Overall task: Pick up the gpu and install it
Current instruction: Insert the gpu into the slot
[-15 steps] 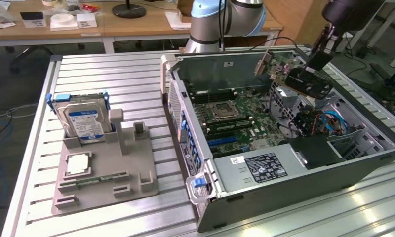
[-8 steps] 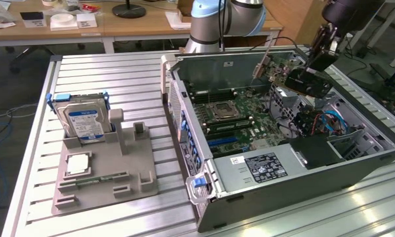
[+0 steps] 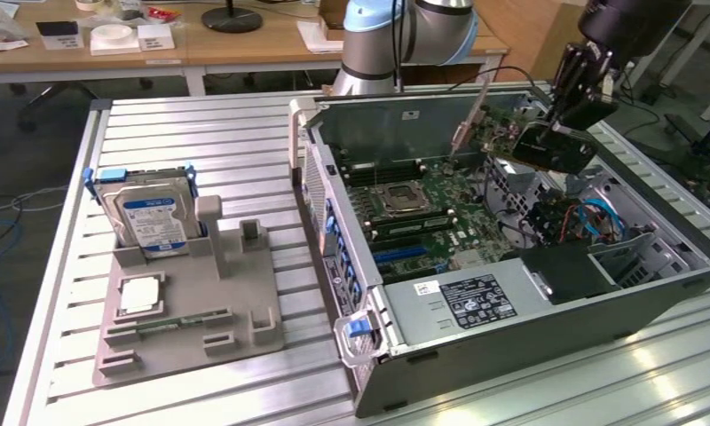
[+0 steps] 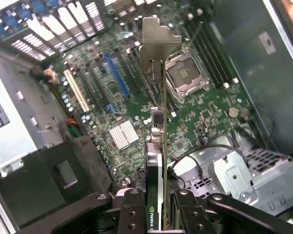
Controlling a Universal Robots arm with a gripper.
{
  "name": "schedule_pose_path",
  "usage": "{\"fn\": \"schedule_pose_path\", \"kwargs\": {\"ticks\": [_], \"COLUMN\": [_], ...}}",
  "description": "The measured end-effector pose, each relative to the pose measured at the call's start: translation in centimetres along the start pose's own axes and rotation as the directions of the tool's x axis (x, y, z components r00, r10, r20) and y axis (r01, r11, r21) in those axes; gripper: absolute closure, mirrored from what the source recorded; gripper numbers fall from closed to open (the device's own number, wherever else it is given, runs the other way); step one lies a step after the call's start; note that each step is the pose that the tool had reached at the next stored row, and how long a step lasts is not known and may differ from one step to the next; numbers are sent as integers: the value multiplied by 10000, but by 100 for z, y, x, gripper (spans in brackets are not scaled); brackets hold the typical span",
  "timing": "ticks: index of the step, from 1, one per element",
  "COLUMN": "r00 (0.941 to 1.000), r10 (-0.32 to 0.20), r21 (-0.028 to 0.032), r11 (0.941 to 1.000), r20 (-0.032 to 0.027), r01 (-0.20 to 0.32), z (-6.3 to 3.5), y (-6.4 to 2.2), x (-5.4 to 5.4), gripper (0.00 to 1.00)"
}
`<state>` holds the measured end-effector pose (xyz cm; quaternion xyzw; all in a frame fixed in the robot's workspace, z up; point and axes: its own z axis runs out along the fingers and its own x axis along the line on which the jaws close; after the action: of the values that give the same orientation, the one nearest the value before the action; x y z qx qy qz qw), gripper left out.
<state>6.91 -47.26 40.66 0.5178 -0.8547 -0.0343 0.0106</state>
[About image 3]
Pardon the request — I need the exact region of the black round lamp base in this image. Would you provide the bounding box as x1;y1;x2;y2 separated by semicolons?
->
200;0;265;34

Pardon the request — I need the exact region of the grey printed parts rack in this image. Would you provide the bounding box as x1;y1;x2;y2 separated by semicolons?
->
92;194;287;390

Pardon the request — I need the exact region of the white paper stack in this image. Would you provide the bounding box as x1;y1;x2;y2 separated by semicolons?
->
297;20;348;54

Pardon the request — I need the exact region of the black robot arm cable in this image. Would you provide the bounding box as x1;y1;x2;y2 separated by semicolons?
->
389;0;408;92

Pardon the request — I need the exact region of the silver CPU chip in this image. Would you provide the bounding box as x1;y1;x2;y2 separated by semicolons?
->
121;279;161;312

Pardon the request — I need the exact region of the blue disk wire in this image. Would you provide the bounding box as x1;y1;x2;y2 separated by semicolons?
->
568;197;629;243

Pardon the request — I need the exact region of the blue expansion slot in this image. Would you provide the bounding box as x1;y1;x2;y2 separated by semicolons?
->
376;246;433;267

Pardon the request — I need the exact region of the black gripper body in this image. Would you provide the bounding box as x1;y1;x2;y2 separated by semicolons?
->
577;0;692;61

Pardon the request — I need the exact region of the green loose RAM stick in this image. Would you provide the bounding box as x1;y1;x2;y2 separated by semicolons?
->
135;312;216;335

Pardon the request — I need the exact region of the white box with round dish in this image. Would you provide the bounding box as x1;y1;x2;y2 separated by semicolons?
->
89;24;143;57

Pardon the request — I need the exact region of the silver metal drive cage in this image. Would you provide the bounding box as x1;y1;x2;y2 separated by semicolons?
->
483;95;576;223

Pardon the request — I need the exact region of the black and white labelled box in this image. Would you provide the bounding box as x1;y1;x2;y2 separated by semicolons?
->
35;20;87;51

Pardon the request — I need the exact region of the blue case latch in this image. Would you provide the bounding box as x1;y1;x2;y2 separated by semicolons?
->
343;321;372;343

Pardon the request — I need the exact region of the wooden desk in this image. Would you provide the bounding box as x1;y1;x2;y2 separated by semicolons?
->
0;0;511;97

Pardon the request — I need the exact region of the CPU socket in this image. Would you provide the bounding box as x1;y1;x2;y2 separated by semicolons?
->
377;181;431;218

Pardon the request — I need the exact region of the brown cardboard box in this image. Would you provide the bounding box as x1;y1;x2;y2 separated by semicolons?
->
319;0;348;30

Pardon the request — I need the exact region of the black cable behind case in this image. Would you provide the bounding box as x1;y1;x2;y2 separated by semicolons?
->
449;66;544;92

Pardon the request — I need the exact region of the hard disk with blue carrier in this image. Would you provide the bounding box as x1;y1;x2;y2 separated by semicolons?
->
81;164;201;262

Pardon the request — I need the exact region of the graphics card with black shroud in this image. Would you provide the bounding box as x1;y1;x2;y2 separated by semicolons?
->
449;79;599;175

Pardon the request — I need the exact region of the green motherboard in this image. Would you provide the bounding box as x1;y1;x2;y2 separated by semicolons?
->
336;148;528;285

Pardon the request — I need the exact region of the red packet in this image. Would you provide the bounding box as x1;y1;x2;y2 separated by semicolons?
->
144;4;183;23

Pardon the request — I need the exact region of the small white labelled box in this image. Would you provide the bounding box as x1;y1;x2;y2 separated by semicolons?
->
136;24;176;51

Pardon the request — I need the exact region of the grey power supply unit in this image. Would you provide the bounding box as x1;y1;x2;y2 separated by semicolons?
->
381;259;556;347

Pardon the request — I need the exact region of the open grey PC case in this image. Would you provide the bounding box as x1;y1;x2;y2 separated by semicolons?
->
288;79;710;421

